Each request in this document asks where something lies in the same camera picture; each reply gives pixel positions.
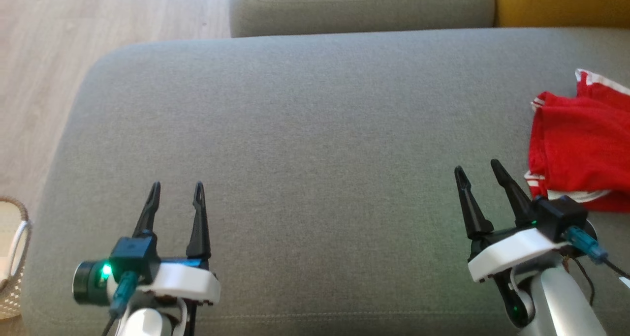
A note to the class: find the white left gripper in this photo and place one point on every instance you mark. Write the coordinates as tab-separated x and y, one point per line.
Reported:
189	282

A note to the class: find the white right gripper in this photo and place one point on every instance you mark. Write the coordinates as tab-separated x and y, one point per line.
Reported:
512	255

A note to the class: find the red basketball jersey white sleeves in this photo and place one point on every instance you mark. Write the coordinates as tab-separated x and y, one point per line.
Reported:
581	144

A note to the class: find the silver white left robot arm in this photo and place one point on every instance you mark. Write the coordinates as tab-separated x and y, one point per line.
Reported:
88	282

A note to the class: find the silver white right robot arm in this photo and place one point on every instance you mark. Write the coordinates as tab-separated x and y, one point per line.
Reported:
556	306

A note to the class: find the grey sofa seat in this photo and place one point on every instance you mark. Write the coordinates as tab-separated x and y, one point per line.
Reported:
295	154

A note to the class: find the cream perforated laundry basket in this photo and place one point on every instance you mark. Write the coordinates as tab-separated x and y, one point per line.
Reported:
12	277

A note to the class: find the yellow sofa backrest cushion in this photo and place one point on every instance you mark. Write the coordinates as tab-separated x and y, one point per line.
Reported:
561	1

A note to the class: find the beige sofa seat cushion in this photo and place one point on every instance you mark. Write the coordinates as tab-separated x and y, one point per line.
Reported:
359	6

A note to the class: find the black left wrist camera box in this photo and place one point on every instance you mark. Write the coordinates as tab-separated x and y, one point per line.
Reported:
134	255

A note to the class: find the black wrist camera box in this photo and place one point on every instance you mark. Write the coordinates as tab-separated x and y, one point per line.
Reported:
134	255
561	218

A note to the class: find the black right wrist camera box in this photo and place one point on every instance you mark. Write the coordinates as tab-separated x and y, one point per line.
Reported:
561	218

